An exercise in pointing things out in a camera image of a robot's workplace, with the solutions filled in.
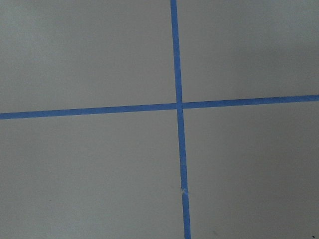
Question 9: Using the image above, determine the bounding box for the horizontal blue tape strip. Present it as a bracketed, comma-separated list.
[0, 95, 319, 120]

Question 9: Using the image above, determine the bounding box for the vertical blue tape strip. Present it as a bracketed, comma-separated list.
[170, 0, 191, 239]

